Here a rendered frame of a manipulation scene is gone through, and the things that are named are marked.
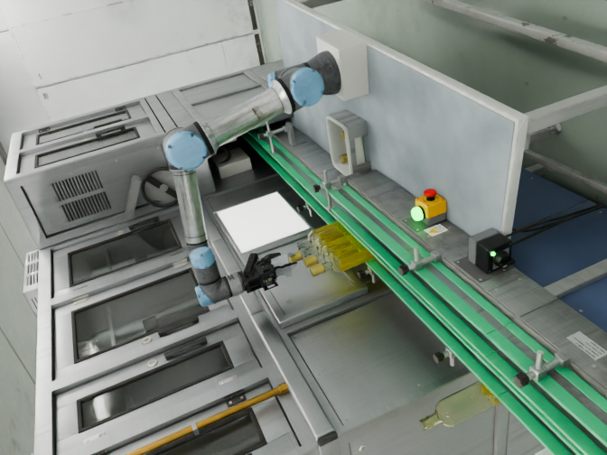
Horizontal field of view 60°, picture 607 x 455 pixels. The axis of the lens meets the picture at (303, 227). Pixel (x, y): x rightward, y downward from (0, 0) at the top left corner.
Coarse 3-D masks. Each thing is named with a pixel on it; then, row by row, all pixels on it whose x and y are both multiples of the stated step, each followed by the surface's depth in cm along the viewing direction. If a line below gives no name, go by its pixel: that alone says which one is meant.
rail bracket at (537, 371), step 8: (560, 352) 115; (552, 360) 114; (560, 360) 114; (568, 360) 114; (536, 368) 112; (544, 368) 112; (552, 368) 114; (520, 376) 111; (528, 376) 112; (536, 376) 112; (544, 376) 113; (520, 384) 111
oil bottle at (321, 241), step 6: (342, 228) 194; (330, 234) 193; (336, 234) 192; (342, 234) 191; (348, 234) 191; (318, 240) 191; (324, 240) 190; (330, 240) 189; (318, 246) 189; (318, 252) 190
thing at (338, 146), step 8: (328, 120) 209; (336, 120) 201; (328, 128) 210; (336, 128) 211; (344, 128) 195; (328, 136) 213; (336, 136) 213; (336, 144) 215; (344, 144) 216; (336, 152) 216; (344, 152) 218; (336, 160) 218; (336, 168) 217; (344, 168) 213
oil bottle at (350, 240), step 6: (336, 240) 189; (342, 240) 188; (348, 240) 187; (354, 240) 187; (324, 246) 187; (330, 246) 186; (336, 246) 185; (342, 246) 185; (324, 252) 185; (330, 252) 184; (324, 258) 185
